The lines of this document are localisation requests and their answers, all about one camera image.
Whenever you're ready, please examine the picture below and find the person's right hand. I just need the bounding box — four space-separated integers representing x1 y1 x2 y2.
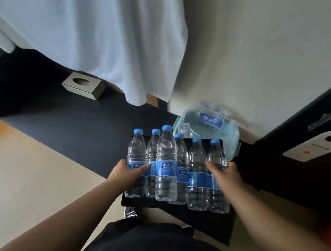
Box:
202 159 247 199

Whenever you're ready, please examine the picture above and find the person's left hand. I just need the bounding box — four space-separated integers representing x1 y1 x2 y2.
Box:
106 157 152 194

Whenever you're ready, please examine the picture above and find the clear water bottle blue cap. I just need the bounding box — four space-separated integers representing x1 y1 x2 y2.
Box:
123 127 152 200
201 138 236 215

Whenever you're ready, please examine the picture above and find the black tray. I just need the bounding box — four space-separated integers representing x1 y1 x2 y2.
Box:
121 131 241 218

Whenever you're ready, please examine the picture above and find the light blue plastic basket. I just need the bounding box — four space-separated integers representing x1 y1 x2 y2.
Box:
170 107 244 163

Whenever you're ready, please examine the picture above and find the person's right forearm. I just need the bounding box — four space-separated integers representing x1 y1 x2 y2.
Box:
218 181 331 251

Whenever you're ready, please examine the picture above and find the person's left forearm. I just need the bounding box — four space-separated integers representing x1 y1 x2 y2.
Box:
0 171 125 251

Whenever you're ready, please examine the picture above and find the person's black left shoe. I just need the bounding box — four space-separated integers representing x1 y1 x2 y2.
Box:
123 206 143 220

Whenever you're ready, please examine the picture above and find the person's black clothing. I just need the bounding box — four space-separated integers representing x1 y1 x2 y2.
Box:
79 216 249 251

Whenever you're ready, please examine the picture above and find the black table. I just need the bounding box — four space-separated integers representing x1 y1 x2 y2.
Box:
0 40 272 249

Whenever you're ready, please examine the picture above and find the black door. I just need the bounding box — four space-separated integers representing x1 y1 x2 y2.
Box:
247 61 331 220

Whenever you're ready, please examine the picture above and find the white door hanger sign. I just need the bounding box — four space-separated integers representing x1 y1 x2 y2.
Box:
282 126 331 165

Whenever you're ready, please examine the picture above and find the empty beige tissue box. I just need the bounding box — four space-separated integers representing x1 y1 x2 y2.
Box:
60 71 108 101

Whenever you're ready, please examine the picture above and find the metal door lock plate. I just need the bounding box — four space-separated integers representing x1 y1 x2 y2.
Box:
307 97 331 133

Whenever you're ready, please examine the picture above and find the white hanging cloth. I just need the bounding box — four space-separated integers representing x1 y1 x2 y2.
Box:
0 0 192 110

